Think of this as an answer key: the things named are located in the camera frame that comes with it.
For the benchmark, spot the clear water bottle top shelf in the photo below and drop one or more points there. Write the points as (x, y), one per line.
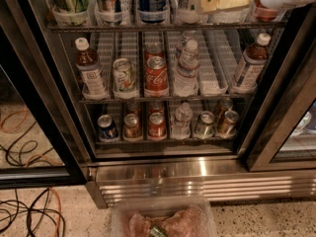
(238, 16)

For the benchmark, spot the rear water bottle middle shelf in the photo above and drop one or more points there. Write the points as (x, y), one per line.
(187, 39)

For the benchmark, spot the right iced tea bottle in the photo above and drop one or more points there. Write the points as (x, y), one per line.
(252, 62)

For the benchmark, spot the iced tea bottle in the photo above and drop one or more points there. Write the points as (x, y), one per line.
(252, 62)
(87, 62)

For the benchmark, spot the rear Coca-Cola can middle shelf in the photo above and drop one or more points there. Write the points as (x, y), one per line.
(153, 49)

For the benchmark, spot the front water bottle middle shelf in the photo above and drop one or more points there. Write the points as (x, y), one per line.
(186, 72)

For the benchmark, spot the front Coca-Cola can middle shelf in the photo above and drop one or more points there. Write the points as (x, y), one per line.
(156, 74)

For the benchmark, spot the stainless steel display fridge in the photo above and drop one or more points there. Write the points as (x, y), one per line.
(252, 163)

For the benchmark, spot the rear red can bottom shelf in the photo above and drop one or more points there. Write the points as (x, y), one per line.
(156, 107)

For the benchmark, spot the green silver can bottom shelf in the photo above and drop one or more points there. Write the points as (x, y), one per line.
(204, 124)

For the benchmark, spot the water bottle bottom shelf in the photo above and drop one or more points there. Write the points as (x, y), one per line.
(181, 121)

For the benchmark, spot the rear gold can bottom shelf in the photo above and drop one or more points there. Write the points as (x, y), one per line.
(133, 108)

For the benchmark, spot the gold can shelf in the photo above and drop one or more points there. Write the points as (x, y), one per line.
(133, 108)
(132, 127)

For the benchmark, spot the front red can bottom shelf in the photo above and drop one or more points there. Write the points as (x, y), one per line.
(157, 125)

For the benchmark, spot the left iced tea bottle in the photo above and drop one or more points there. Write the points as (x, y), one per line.
(87, 62)

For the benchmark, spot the front gold can bottom shelf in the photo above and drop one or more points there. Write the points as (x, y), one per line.
(132, 127)

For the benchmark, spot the blue can bottom shelf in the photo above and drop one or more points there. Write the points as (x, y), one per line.
(107, 128)

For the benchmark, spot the open glass fridge door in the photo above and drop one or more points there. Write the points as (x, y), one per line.
(41, 144)

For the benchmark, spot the rear right gold can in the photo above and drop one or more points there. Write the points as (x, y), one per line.
(223, 105)

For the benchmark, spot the white green soda can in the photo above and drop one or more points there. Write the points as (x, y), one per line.
(124, 75)

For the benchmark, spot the front right gold can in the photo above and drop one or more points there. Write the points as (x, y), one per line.
(227, 123)

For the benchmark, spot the clear plastic bin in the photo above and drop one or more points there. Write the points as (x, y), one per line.
(157, 207)

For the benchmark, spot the pink cloth in bin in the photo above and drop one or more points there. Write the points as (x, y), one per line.
(189, 222)

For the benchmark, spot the green object in bin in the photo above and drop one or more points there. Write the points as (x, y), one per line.
(157, 232)

